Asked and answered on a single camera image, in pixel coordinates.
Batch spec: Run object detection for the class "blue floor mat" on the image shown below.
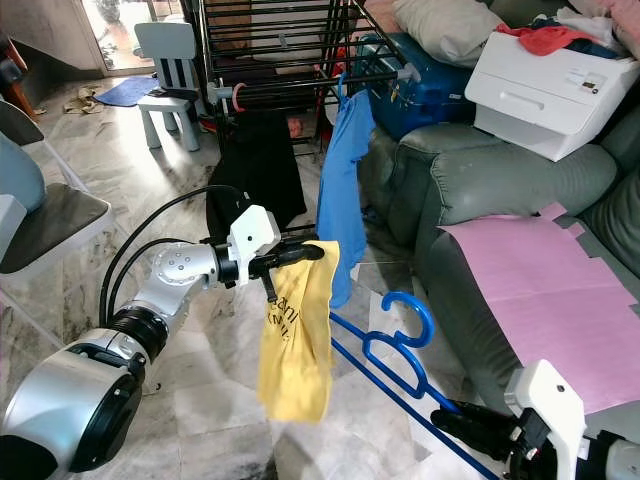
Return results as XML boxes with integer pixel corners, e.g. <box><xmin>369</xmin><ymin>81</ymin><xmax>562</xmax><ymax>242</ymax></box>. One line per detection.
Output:
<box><xmin>95</xmin><ymin>78</ymin><xmax>162</xmax><ymax>110</ymax></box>

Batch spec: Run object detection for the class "light blue child chair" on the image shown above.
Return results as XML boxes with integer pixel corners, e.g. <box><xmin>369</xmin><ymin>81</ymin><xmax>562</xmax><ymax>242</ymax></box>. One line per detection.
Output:
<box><xmin>133</xmin><ymin>22</ymin><xmax>202</xmax><ymax>154</ymax></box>

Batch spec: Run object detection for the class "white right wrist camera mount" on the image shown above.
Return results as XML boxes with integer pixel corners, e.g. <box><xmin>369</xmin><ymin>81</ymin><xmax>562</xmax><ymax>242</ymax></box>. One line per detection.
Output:
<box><xmin>505</xmin><ymin>358</ymin><xmax>590</xmax><ymax>452</ymax></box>

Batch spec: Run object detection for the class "beige pillow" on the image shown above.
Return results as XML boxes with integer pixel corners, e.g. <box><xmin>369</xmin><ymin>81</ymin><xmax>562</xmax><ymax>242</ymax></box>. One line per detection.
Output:
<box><xmin>392</xmin><ymin>0</ymin><xmax>502</xmax><ymax>67</ymax></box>

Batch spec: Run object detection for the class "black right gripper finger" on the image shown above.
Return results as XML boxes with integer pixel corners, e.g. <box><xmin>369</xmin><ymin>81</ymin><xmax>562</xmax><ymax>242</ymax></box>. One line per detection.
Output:
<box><xmin>430</xmin><ymin>413</ymin><xmax>526</xmax><ymax>459</ymax></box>
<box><xmin>435</xmin><ymin>402</ymin><xmax>526</xmax><ymax>437</ymax></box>

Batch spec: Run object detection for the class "black garment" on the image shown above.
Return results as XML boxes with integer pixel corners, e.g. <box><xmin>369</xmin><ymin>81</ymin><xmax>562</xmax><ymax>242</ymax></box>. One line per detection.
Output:
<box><xmin>205</xmin><ymin>105</ymin><xmax>307</xmax><ymax>247</ymax></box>

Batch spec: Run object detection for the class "red cloth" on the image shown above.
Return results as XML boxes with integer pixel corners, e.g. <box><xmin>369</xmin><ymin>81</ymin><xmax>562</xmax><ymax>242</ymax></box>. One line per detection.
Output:
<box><xmin>495</xmin><ymin>22</ymin><xmax>597</xmax><ymax>57</ymax></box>

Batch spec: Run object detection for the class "pink foam mat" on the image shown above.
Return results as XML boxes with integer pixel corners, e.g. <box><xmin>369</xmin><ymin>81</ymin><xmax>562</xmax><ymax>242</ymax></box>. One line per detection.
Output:
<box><xmin>440</xmin><ymin>203</ymin><xmax>640</xmax><ymax>417</ymax></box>

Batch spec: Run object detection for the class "brown wooden post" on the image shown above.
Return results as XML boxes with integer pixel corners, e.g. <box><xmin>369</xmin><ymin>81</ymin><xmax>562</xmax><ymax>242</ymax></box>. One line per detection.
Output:
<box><xmin>0</xmin><ymin>50</ymin><xmax>27</xmax><ymax>112</ymax></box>

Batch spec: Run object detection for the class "light blue cushion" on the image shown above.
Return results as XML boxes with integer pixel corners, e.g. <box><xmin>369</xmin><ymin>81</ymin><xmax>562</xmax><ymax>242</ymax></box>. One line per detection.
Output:
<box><xmin>0</xmin><ymin>130</ymin><xmax>47</xmax><ymax>212</ymax></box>

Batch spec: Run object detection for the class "blue hard suitcase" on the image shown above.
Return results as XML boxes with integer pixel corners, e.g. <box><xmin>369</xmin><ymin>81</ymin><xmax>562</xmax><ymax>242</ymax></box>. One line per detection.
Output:
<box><xmin>345</xmin><ymin>35</ymin><xmax>477</xmax><ymax>142</ymax></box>

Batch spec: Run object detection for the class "beige rag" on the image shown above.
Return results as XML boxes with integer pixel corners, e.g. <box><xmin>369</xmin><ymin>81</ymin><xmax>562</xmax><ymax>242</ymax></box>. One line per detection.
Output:
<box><xmin>65</xmin><ymin>85</ymin><xmax>107</xmax><ymax>117</ymax></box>

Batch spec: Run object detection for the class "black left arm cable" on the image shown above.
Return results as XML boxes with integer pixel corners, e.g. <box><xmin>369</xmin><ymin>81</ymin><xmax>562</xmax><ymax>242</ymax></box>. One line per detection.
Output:
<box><xmin>108</xmin><ymin>236</ymin><xmax>223</xmax><ymax>323</ymax></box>
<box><xmin>98</xmin><ymin>184</ymin><xmax>251</xmax><ymax>326</ymax></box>

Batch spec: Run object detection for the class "white folding chair grey seat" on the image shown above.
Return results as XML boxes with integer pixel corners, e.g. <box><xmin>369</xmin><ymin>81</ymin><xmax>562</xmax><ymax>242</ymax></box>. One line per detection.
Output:
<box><xmin>0</xmin><ymin>95</ymin><xmax>114</xmax><ymax>332</ymax></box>

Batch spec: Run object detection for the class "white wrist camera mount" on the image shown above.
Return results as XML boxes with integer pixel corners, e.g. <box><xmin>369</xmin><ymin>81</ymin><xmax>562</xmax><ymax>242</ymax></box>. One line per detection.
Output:
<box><xmin>505</xmin><ymin>358</ymin><xmax>590</xmax><ymax>452</ymax></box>
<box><xmin>228</xmin><ymin>205</ymin><xmax>284</xmax><ymax>287</ymax></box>

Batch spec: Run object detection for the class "yellow shirt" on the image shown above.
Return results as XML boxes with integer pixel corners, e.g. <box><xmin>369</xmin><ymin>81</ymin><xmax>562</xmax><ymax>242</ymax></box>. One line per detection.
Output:
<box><xmin>255</xmin><ymin>240</ymin><xmax>344</xmax><ymax>424</ymax></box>

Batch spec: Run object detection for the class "white plastic drawer box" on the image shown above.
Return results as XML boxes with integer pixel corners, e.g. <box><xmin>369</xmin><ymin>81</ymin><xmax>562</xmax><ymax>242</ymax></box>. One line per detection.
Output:
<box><xmin>465</xmin><ymin>30</ymin><xmax>640</xmax><ymax>164</ymax></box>

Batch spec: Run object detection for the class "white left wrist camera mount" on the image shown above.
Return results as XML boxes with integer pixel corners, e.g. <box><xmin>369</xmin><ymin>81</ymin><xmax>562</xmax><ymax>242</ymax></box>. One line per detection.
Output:
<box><xmin>228</xmin><ymin>205</ymin><xmax>284</xmax><ymax>287</ymax></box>

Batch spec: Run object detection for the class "blue garment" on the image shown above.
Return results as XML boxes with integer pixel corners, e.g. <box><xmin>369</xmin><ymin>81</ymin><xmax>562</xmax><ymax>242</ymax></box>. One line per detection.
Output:
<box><xmin>315</xmin><ymin>90</ymin><xmax>377</xmax><ymax>310</ymax></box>

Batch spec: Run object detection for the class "grey leather sofa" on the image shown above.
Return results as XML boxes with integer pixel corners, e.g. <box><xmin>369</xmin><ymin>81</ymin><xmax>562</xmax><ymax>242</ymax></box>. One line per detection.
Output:
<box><xmin>360</xmin><ymin>120</ymin><xmax>640</xmax><ymax>442</ymax></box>

